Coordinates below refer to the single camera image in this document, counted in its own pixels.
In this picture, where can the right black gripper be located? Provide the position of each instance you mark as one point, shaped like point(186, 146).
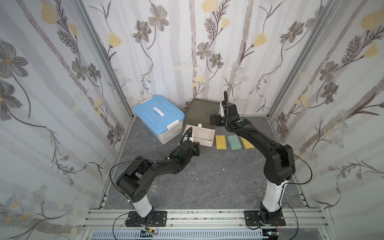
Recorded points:
point(228, 109)

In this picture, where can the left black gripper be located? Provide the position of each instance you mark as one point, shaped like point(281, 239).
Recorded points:
point(194, 144)

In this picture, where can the green three-drawer cabinet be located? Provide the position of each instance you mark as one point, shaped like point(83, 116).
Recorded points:
point(198, 118)

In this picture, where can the yellow green-backed sponge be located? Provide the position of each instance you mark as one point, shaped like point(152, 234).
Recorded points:
point(221, 142)

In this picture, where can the light green sponge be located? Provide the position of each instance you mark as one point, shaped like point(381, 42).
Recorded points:
point(234, 142)

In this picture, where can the pale yellow sponge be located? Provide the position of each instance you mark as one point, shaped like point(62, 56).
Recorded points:
point(247, 145)

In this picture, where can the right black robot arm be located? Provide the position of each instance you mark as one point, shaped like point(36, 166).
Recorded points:
point(279, 166)

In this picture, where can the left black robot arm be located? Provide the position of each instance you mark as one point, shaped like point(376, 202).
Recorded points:
point(135, 182)

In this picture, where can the blue lid storage box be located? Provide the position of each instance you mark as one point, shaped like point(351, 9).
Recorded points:
point(163, 119)

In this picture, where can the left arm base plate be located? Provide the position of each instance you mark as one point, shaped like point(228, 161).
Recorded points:
point(159, 218)

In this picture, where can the metal wire hook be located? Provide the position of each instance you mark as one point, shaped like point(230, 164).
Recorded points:
point(262, 190)

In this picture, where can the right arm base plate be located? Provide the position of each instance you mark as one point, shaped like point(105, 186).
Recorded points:
point(252, 218)

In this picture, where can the white cable duct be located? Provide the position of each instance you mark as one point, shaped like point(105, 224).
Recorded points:
point(202, 234)

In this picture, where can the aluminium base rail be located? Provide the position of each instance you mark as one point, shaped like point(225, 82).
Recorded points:
point(301, 224)

